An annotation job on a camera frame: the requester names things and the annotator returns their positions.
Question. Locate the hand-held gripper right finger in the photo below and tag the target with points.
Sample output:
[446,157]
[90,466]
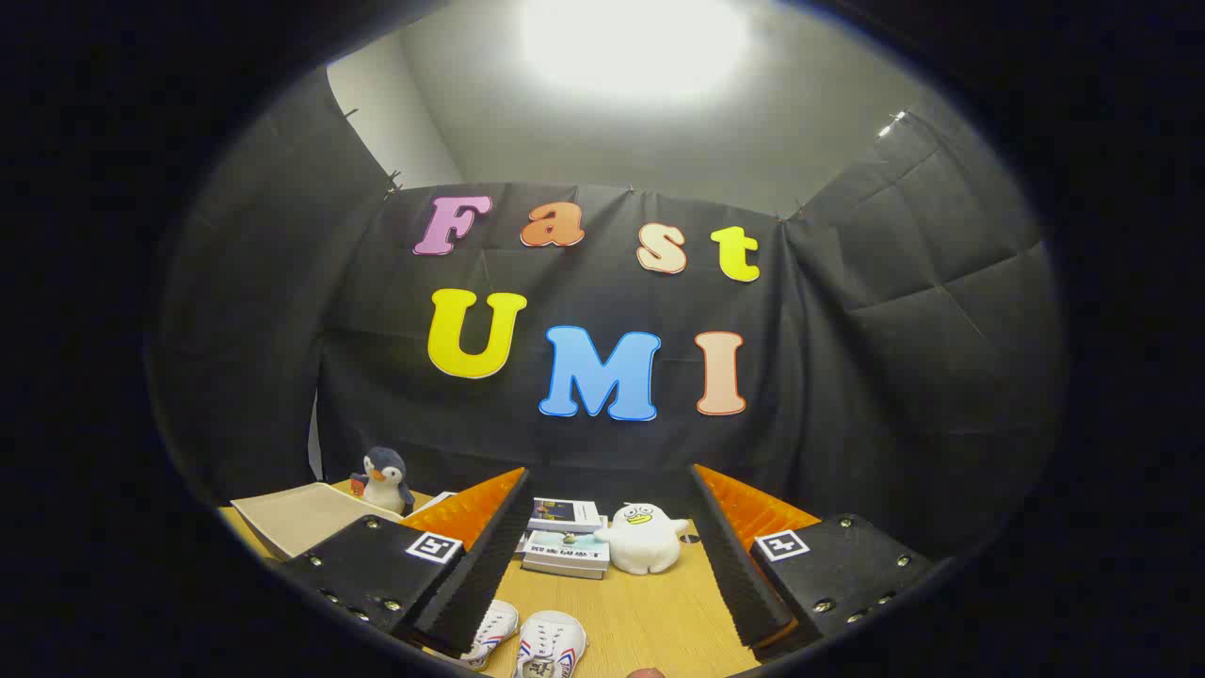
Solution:
[734,565]

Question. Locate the book with dark blue cover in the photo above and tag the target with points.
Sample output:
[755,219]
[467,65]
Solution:
[563,513]

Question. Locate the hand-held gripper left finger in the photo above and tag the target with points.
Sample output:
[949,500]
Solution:
[490,565]

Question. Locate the black backdrop cloth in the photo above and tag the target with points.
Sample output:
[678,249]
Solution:
[847,395]

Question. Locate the book with light blue cover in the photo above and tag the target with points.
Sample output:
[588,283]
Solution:
[565,546]

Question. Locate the grey penguin plush toy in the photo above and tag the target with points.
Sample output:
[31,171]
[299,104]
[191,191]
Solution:
[384,485]

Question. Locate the white canvas shoe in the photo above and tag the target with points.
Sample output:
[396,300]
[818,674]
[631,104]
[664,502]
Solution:
[497,626]
[551,640]

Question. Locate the beige fabric storage box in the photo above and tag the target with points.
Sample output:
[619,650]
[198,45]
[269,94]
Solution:
[301,518]

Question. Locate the thick white-edged book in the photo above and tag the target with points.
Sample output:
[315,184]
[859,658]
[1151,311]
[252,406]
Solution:
[565,569]

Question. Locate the white duck plush toy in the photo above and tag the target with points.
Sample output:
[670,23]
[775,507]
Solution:
[645,541]

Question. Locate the bright ceiling light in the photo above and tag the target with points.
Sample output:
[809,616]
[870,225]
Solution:
[631,42]

